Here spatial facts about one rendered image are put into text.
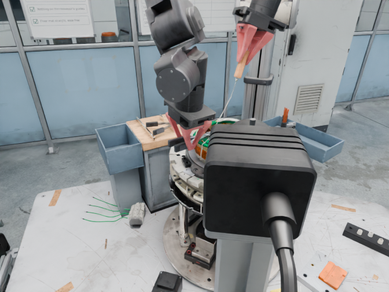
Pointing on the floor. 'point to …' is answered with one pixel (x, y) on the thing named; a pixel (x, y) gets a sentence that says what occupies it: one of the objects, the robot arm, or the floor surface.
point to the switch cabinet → (312, 61)
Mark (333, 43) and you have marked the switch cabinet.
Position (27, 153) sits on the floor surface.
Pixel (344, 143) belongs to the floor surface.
